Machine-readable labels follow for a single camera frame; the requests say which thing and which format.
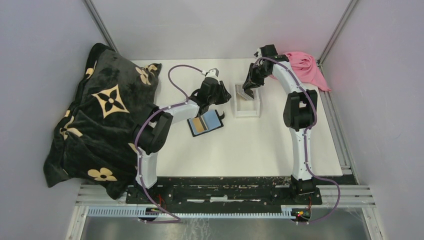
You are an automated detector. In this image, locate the black leather card holder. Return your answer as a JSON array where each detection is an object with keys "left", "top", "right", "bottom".
[{"left": 187, "top": 109, "right": 225, "bottom": 137}]

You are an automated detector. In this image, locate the aluminium frame rail right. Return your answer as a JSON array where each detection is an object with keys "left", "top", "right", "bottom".
[{"left": 317, "top": 0, "right": 360, "bottom": 68}]

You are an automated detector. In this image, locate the pink crumpled cloth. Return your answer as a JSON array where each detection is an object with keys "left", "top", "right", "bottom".
[{"left": 284, "top": 51, "right": 331, "bottom": 92}]

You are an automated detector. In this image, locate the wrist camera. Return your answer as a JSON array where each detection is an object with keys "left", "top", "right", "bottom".
[
  {"left": 201, "top": 68, "right": 219, "bottom": 81},
  {"left": 253, "top": 47, "right": 262, "bottom": 59}
]

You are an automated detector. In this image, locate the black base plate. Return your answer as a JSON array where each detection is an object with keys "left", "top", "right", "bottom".
[{"left": 125, "top": 176, "right": 323, "bottom": 214}]

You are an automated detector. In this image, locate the aluminium frame rail left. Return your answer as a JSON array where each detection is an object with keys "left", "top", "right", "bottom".
[{"left": 82, "top": 0, "right": 119, "bottom": 53}]

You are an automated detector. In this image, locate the black floral pillow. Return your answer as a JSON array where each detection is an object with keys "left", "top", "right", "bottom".
[{"left": 43, "top": 43, "right": 162, "bottom": 199}]

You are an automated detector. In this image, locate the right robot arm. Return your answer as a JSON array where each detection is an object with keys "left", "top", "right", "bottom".
[{"left": 236, "top": 44, "right": 318, "bottom": 204}]

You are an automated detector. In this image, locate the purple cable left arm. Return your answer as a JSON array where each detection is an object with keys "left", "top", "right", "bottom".
[{"left": 135, "top": 64, "right": 208, "bottom": 224}]

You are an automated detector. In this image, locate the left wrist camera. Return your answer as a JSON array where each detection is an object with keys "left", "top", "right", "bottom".
[{"left": 201, "top": 68, "right": 219, "bottom": 81}]

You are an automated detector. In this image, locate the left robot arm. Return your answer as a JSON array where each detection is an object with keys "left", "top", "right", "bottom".
[{"left": 133, "top": 77, "right": 232, "bottom": 204}]

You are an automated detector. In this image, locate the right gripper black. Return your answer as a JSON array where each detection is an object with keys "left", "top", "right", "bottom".
[{"left": 242, "top": 62, "right": 270, "bottom": 90}]

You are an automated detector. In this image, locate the white plastic bin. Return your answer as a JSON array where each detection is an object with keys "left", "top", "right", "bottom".
[{"left": 233, "top": 83, "right": 261, "bottom": 118}]

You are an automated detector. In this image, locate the gold credit card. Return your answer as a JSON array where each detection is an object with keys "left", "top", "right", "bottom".
[{"left": 192, "top": 116, "right": 208, "bottom": 134}]

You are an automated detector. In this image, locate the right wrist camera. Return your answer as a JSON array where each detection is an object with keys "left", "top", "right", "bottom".
[{"left": 253, "top": 47, "right": 262, "bottom": 59}]

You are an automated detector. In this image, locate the aluminium frame rail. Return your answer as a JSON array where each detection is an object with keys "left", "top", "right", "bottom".
[
  {"left": 82, "top": 0, "right": 119, "bottom": 53},
  {"left": 317, "top": 0, "right": 360, "bottom": 68}
]

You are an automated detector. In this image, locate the white slotted cable duct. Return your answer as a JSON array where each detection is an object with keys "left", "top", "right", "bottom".
[{"left": 86, "top": 206, "right": 296, "bottom": 220}]

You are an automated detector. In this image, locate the stack of cards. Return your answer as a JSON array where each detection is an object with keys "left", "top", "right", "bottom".
[{"left": 235, "top": 84, "right": 255, "bottom": 101}]

